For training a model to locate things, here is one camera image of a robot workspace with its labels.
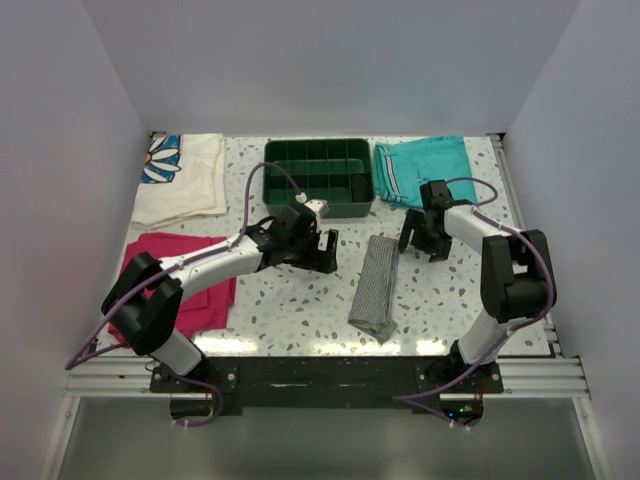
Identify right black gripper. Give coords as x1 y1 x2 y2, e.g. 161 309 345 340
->
398 209 452 263

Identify grey striped underwear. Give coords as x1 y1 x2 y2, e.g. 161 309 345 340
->
347 235 399 345

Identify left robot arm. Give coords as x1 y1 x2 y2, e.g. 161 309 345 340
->
101 200 338 392

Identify teal folded shorts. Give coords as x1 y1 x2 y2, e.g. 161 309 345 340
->
373 136 472 209

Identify black item in tray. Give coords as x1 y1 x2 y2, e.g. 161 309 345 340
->
350 174 370 203

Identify green divided plastic tray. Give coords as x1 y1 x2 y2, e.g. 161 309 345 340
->
262 138 375 219

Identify pink folded cloth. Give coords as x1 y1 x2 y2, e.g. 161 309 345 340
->
121 232 236 338

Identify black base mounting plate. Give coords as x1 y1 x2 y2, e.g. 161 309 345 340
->
150 356 504 421

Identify cream daisy print shirt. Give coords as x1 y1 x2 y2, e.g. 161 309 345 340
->
131 132 228 228

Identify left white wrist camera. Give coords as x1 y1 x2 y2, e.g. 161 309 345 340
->
295 192 329 220

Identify aluminium frame rail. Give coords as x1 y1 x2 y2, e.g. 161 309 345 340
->
489 135 589 399

